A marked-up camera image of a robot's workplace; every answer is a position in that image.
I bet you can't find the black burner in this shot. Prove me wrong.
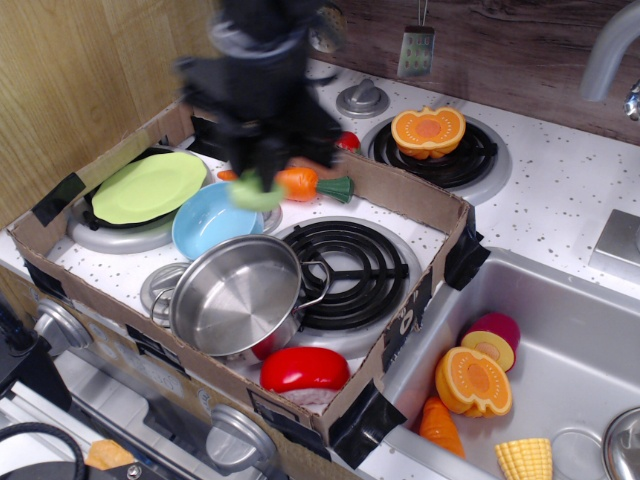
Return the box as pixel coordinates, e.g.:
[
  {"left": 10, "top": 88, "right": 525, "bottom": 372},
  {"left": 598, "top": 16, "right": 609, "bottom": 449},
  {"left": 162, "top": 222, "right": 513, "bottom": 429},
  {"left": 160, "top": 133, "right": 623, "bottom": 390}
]
[
  {"left": 277, "top": 216, "right": 422, "bottom": 360},
  {"left": 361, "top": 118, "right": 512, "bottom": 206}
]

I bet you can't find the silver knob inside fence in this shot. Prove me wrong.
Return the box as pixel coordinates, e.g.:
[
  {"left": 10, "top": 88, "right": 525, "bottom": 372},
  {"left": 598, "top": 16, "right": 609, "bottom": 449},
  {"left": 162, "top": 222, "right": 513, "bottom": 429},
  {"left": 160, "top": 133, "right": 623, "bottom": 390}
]
[{"left": 139, "top": 262, "right": 190, "bottom": 328}]

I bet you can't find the red peach half toy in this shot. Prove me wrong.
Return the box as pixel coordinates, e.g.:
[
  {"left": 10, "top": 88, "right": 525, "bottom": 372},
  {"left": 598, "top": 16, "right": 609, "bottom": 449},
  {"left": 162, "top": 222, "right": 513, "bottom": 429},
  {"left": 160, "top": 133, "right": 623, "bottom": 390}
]
[{"left": 460, "top": 312, "right": 521, "bottom": 372}]

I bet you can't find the light green plate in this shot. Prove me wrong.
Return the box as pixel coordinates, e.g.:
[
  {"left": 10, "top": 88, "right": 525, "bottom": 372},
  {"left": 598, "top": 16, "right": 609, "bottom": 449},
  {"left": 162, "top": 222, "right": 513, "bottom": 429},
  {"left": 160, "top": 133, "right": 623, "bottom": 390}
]
[{"left": 91, "top": 152, "right": 208, "bottom": 225}]

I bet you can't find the red toy tomato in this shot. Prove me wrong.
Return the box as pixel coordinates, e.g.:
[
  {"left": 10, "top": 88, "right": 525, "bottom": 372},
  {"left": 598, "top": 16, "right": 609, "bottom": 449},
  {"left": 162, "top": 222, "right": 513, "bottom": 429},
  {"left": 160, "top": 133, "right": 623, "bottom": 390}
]
[{"left": 336, "top": 131, "right": 361, "bottom": 153}]

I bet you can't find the stainless steel pot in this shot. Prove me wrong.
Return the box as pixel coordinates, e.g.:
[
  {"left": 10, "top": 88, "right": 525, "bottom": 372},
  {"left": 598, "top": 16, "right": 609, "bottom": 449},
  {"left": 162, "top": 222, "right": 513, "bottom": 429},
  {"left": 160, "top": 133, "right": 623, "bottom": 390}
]
[{"left": 169, "top": 234, "right": 324, "bottom": 365}]

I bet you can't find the black cable bottom left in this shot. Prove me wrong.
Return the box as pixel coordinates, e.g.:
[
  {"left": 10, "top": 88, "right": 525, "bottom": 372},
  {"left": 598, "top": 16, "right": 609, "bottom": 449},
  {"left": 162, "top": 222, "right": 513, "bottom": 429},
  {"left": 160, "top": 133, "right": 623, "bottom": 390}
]
[{"left": 0, "top": 422, "right": 85, "bottom": 480}]

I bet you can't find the back right black burner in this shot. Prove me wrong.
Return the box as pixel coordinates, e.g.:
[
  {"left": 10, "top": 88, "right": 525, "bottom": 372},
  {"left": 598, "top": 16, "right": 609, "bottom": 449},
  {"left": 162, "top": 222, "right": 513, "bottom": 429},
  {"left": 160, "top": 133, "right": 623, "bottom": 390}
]
[{"left": 361, "top": 118, "right": 512, "bottom": 206}]

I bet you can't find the yellow toy corn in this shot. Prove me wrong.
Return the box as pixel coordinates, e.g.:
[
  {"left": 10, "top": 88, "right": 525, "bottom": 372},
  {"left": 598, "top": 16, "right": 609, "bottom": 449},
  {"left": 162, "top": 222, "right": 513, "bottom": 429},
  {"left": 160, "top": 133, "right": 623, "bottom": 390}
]
[{"left": 494, "top": 438, "right": 553, "bottom": 480}]

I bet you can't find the silver faucet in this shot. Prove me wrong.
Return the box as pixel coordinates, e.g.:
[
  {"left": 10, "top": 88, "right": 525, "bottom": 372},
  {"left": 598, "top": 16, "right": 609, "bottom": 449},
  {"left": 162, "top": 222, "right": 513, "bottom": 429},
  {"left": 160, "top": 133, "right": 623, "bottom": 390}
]
[{"left": 579, "top": 1, "right": 639, "bottom": 102}]

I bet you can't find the light green toy broccoli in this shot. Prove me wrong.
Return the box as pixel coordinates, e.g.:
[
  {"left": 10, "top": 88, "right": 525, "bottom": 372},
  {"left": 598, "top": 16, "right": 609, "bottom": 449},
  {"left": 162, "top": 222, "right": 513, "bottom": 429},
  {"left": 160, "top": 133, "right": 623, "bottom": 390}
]
[{"left": 228, "top": 171, "right": 286, "bottom": 212}]

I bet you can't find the orange pumpkin half on burner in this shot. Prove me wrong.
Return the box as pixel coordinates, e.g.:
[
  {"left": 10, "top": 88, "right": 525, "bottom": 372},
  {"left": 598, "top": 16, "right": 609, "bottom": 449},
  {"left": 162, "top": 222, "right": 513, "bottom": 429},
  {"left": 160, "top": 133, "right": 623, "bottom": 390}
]
[{"left": 391, "top": 107, "right": 467, "bottom": 160}]

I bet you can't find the orange object bottom left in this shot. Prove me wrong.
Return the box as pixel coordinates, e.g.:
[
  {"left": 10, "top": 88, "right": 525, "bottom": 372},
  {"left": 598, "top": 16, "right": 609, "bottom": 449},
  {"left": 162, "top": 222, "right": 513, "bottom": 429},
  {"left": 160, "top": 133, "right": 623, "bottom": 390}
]
[{"left": 85, "top": 439, "right": 136, "bottom": 471}]

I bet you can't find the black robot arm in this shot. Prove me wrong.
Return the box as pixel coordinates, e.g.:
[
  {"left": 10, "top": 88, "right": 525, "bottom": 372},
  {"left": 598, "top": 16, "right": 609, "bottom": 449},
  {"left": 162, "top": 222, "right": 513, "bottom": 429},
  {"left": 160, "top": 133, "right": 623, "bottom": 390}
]
[{"left": 174, "top": 1, "right": 342, "bottom": 192}]

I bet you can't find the orange pumpkin half in sink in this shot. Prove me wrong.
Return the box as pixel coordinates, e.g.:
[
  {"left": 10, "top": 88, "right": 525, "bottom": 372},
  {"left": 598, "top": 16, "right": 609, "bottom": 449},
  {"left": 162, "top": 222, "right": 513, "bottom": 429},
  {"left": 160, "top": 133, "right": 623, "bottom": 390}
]
[{"left": 435, "top": 347, "right": 513, "bottom": 418}]

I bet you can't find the silver sink basin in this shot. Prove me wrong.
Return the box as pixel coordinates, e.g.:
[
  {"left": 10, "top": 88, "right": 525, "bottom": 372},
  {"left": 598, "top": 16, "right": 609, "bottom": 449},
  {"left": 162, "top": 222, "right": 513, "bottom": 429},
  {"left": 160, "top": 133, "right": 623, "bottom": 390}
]
[{"left": 361, "top": 249, "right": 639, "bottom": 479}]

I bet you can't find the silver oven knob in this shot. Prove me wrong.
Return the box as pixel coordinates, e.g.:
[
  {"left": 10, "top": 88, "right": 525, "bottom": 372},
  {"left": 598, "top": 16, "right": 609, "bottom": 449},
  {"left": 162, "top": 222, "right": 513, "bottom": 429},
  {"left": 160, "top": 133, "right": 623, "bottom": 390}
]
[
  {"left": 205, "top": 404, "right": 276, "bottom": 475},
  {"left": 35, "top": 299, "right": 93, "bottom": 357}
]

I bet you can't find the orange toy carrot in sink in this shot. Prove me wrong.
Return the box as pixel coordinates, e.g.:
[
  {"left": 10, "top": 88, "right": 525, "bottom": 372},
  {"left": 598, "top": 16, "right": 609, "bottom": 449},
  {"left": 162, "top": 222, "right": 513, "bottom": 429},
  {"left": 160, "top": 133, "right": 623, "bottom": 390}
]
[{"left": 418, "top": 397, "right": 466, "bottom": 459}]

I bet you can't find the silver oven knob right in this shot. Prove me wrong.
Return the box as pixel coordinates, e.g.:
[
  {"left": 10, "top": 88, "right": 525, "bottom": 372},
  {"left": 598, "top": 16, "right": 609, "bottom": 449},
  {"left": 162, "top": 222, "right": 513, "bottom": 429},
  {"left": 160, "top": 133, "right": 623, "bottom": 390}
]
[{"left": 205, "top": 404, "right": 276, "bottom": 475}]

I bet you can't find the orange toy carrot on stove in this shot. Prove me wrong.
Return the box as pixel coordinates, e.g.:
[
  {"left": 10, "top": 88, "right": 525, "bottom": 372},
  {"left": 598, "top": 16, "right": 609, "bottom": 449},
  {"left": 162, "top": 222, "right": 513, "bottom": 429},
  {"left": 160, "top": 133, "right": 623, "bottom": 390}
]
[{"left": 217, "top": 167, "right": 354, "bottom": 203}]

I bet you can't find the hanging metal spatula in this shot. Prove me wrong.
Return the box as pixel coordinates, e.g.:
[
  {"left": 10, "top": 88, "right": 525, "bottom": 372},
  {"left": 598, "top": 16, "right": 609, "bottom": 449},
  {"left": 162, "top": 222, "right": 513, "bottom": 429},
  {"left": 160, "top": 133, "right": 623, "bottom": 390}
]
[{"left": 397, "top": 1, "right": 436, "bottom": 78}]

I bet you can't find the silver oven knob left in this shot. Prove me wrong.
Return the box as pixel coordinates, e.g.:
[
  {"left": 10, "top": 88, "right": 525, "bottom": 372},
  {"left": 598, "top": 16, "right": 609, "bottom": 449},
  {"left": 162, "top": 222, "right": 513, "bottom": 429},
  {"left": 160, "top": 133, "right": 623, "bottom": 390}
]
[{"left": 35, "top": 299, "right": 93, "bottom": 357}]

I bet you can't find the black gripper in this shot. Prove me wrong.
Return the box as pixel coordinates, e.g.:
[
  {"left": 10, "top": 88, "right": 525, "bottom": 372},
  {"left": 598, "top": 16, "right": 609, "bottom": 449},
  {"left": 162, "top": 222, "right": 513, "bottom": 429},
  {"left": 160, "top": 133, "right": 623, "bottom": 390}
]
[{"left": 173, "top": 44, "right": 342, "bottom": 193}]

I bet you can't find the light blue bowl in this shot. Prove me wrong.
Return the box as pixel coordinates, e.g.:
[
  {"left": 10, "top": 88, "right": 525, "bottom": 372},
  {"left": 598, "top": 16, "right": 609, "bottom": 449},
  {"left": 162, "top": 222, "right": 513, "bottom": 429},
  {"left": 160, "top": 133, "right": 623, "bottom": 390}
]
[{"left": 172, "top": 182, "right": 264, "bottom": 260}]

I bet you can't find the silver pot lid in sink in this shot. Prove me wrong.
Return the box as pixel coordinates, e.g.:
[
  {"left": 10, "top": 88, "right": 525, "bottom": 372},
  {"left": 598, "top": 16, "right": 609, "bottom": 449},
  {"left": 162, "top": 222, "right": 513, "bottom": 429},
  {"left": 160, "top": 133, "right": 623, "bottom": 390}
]
[{"left": 602, "top": 407, "right": 639, "bottom": 480}]

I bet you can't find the front right black burner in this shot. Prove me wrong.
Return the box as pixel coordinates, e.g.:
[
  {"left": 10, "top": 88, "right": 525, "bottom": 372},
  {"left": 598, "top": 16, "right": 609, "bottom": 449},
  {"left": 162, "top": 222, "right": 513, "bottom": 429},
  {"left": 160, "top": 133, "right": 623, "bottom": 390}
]
[{"left": 277, "top": 216, "right": 422, "bottom": 360}]

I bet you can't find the hanging metal strainer ladle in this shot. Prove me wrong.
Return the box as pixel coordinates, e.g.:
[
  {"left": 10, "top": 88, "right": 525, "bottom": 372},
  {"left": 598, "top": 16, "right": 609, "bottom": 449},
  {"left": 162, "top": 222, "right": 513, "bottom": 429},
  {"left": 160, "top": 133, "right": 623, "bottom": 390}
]
[{"left": 309, "top": 1, "right": 347, "bottom": 54}]

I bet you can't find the cardboard fence with black tape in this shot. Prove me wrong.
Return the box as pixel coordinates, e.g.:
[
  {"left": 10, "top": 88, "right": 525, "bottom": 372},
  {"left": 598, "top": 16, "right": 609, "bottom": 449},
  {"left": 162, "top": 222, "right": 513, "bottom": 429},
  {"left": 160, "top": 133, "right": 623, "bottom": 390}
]
[{"left": 9, "top": 103, "right": 478, "bottom": 468}]

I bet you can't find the red toy cheese wheel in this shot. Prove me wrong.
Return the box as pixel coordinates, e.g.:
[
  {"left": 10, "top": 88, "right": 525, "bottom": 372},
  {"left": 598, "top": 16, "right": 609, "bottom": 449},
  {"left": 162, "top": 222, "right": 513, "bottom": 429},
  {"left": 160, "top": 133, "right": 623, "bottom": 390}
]
[{"left": 260, "top": 347, "right": 351, "bottom": 405}]

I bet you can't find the silver stove knob top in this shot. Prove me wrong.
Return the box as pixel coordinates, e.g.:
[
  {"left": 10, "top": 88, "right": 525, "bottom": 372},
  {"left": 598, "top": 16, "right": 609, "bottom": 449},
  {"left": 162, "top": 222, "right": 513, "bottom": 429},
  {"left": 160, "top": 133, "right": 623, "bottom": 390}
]
[{"left": 336, "top": 79, "right": 390, "bottom": 119}]

